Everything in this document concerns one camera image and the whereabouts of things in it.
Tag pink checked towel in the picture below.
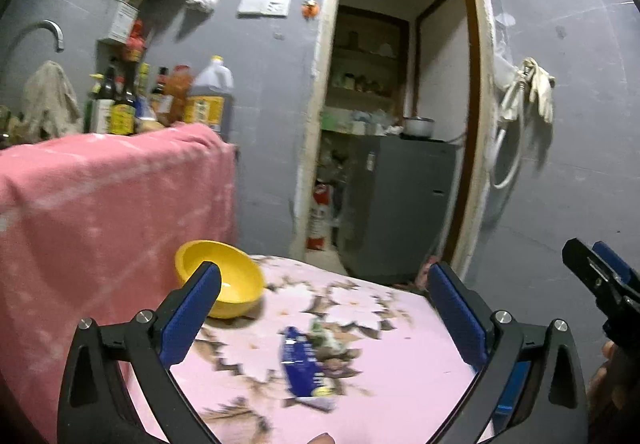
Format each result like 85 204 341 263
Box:
0 122 238 444

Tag blue snack wrapper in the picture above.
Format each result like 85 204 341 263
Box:
278 326 337 412

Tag wooden wall shelf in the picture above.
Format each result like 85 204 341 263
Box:
327 6 411 125

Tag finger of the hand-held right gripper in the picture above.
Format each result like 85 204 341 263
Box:
561 238 640 312
592 241 640 289

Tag worn door frame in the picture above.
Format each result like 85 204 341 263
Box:
290 0 501 285

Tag pink floral tablecloth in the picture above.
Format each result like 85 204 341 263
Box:
120 254 496 444

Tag green wrapper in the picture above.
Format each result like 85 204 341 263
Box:
305 319 351 360

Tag metal cooking pot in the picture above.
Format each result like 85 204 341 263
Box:
402 117 435 139

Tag white perforated utensil holder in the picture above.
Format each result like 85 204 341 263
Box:
107 0 140 44

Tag red hanging net bag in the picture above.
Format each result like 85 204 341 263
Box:
125 21 147 62

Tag beige cloth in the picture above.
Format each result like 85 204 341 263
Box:
22 61 83 142

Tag curved metal faucet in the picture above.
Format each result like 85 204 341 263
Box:
10 20 66 74

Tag blue plastic basin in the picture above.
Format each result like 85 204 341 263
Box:
492 359 533 430

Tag red-capped dark sauce bottle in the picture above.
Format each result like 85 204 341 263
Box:
150 67 170 112

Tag yellow-label sauce bottle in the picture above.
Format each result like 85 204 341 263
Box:
111 74 137 135

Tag person's right hand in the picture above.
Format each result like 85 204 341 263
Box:
586 340 640 444

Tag grey refrigerator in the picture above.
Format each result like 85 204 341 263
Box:
340 134 458 285

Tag cream rubber gloves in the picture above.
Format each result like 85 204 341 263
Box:
500 58 556 125

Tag yellow plastic bowl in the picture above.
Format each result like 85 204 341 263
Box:
174 240 266 319

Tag large cooking oil jug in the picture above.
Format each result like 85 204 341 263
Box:
184 56 236 139

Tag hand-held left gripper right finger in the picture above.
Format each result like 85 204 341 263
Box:
426 261 588 444

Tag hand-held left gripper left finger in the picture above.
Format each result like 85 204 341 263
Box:
56 261 223 444

